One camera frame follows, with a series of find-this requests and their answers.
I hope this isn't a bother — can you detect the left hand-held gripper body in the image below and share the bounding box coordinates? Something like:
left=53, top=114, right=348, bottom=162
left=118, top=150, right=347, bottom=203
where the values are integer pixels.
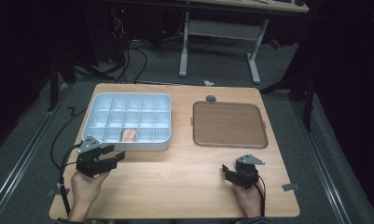
left=75, top=134, right=118, bottom=179

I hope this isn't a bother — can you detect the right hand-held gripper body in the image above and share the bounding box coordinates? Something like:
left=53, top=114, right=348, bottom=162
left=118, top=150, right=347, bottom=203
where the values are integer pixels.
left=229, top=153, right=266, bottom=190

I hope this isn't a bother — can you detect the white compartment storage box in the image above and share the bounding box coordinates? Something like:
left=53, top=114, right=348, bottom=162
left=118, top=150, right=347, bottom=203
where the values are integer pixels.
left=81, top=91, right=173, bottom=153

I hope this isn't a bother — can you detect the person's right hand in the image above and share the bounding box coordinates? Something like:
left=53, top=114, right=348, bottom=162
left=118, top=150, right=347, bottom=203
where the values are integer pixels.
left=231, top=182, right=265, bottom=218

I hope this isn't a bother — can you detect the person's left hand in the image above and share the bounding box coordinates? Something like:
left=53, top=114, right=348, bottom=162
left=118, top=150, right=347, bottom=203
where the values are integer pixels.
left=69, top=169, right=112, bottom=217

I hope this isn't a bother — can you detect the grey tape piece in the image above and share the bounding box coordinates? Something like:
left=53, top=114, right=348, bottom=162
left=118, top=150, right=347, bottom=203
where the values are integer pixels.
left=281, top=182, right=301, bottom=192
left=47, top=188, right=71, bottom=197

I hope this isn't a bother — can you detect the brown wooden tray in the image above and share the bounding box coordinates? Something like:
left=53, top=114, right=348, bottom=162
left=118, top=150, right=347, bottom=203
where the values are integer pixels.
left=191, top=100, right=270, bottom=149

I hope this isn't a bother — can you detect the black metal stand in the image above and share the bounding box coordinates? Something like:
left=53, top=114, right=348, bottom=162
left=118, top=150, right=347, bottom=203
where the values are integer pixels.
left=47, top=53, right=117, bottom=113
left=258, top=69, right=317, bottom=133

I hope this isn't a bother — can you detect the white-legged wooden desk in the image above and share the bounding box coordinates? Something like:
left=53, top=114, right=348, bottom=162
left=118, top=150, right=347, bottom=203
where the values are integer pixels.
left=178, top=0, right=311, bottom=86

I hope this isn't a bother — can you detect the right hand-held gripper black cable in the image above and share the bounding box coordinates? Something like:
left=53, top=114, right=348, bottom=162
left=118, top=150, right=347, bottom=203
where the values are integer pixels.
left=252, top=174, right=268, bottom=218

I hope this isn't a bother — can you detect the hand-held gripper black cable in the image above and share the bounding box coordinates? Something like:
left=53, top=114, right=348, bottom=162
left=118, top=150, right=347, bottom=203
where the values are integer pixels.
left=252, top=174, right=268, bottom=218
left=58, top=142, right=83, bottom=217

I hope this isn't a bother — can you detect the left hand-held gripper black cable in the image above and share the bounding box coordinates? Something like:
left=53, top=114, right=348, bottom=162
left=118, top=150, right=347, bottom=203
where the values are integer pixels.
left=58, top=142, right=83, bottom=217

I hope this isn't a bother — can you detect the black floor cable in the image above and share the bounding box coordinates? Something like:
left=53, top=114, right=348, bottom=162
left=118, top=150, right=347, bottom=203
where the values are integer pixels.
left=49, top=105, right=88, bottom=174

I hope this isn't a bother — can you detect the metal floor rail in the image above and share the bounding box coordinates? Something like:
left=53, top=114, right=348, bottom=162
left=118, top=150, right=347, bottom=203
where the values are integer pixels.
left=0, top=82, right=73, bottom=220
left=290, top=100, right=353, bottom=224

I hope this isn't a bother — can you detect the black cable bundle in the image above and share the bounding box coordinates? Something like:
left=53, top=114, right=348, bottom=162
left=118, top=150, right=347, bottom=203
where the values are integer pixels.
left=111, top=17, right=148, bottom=85

